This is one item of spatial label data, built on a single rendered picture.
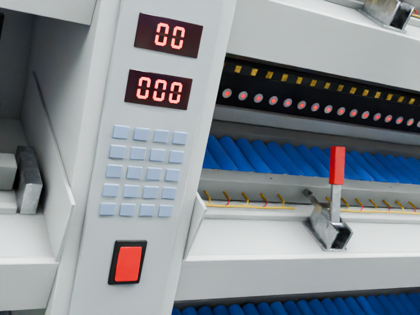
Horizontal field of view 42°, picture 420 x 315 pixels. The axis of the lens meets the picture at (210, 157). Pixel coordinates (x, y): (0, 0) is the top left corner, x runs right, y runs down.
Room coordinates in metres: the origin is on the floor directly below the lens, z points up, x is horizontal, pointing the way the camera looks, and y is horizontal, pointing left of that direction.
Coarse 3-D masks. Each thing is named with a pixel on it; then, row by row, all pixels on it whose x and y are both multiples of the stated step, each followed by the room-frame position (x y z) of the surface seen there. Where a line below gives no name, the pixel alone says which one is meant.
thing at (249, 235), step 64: (256, 64) 0.60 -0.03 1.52; (256, 128) 0.62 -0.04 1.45; (320, 128) 0.67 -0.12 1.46; (384, 128) 0.73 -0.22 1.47; (256, 192) 0.51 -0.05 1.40; (320, 192) 0.54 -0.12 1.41; (384, 192) 0.59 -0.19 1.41; (192, 256) 0.40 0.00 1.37; (256, 256) 0.43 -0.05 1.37; (320, 256) 0.47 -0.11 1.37; (384, 256) 0.51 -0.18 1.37
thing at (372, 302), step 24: (408, 288) 0.77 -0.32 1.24; (192, 312) 0.57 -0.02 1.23; (216, 312) 0.59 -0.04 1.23; (240, 312) 0.60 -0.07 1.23; (264, 312) 0.62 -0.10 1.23; (288, 312) 0.64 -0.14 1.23; (312, 312) 0.65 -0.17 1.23; (336, 312) 0.66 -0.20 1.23; (360, 312) 0.68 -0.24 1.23; (384, 312) 0.70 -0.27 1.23; (408, 312) 0.72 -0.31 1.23
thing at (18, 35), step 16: (16, 16) 0.51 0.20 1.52; (32, 16) 0.52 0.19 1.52; (16, 32) 0.51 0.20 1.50; (0, 48) 0.51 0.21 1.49; (16, 48) 0.51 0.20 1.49; (0, 64) 0.51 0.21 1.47; (16, 64) 0.52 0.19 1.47; (272, 64) 0.66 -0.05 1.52; (0, 80) 0.51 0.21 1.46; (16, 80) 0.52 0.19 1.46; (352, 80) 0.72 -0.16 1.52; (0, 96) 0.51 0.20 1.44; (16, 96) 0.52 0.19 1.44; (0, 112) 0.51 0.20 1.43; (16, 112) 0.52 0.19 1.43
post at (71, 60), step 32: (224, 0) 0.39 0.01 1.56; (32, 32) 0.52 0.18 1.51; (64, 32) 0.42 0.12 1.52; (96, 32) 0.35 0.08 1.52; (224, 32) 0.39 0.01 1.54; (32, 64) 0.50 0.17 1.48; (64, 64) 0.40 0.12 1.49; (96, 64) 0.35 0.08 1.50; (64, 96) 0.39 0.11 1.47; (96, 96) 0.35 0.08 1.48; (64, 128) 0.38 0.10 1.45; (96, 128) 0.35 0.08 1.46; (64, 160) 0.37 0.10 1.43; (192, 160) 0.39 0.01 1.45; (192, 192) 0.39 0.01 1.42; (64, 256) 0.35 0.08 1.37; (64, 288) 0.35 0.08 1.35
